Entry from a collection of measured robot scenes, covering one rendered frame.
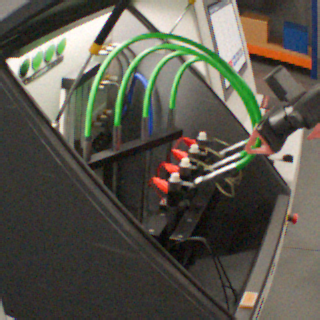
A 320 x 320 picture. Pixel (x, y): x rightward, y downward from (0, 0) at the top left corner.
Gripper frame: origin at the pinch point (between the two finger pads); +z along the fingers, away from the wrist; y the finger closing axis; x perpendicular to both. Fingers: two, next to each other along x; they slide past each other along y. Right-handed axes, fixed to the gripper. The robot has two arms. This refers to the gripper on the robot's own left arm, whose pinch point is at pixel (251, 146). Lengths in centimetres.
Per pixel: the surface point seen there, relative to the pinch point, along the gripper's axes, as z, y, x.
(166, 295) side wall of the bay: 5.3, 38.4, 6.6
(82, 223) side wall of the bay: 6.9, 39.2, -13.0
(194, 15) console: 10.8, -35.2, -30.7
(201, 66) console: 18.9, -30.3, -18.1
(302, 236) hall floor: 120, -142, 95
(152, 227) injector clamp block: 27.2, 10.7, 0.8
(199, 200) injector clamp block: 27.8, -6.1, 5.3
